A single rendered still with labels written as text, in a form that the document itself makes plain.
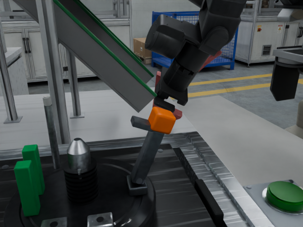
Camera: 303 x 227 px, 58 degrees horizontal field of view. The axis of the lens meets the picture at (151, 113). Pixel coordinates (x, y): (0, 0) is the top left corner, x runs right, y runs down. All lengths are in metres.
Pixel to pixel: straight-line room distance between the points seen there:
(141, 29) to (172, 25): 8.69
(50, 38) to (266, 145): 0.50
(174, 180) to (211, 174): 0.07
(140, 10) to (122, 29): 4.85
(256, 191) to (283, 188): 0.03
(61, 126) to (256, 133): 0.47
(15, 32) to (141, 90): 3.78
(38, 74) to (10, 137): 3.57
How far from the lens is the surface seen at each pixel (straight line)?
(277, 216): 0.33
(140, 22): 9.18
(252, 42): 5.41
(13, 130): 0.78
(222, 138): 0.68
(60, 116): 0.46
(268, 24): 5.61
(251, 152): 0.64
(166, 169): 0.35
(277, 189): 0.34
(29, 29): 4.17
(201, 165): 0.38
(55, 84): 0.44
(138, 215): 0.26
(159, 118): 0.24
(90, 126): 0.73
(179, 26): 0.54
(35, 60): 4.24
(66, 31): 0.45
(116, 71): 0.45
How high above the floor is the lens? 1.17
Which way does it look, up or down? 23 degrees down
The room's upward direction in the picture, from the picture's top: straight up
